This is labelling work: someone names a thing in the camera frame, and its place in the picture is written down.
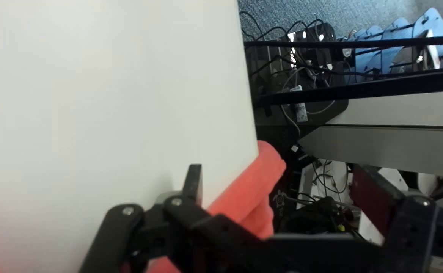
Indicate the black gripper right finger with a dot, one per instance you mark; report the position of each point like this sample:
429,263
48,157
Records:
409,228

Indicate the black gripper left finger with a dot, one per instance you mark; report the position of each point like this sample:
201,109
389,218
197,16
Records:
192,222

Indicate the coral printed t-shirt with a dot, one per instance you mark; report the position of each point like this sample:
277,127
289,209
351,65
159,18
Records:
253,192

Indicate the grey shelf panel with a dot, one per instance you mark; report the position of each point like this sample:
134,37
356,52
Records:
394,146

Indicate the blue plastic clutter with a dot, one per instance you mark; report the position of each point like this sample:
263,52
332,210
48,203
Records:
435,25

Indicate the black metal frame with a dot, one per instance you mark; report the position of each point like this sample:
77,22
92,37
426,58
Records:
333,92

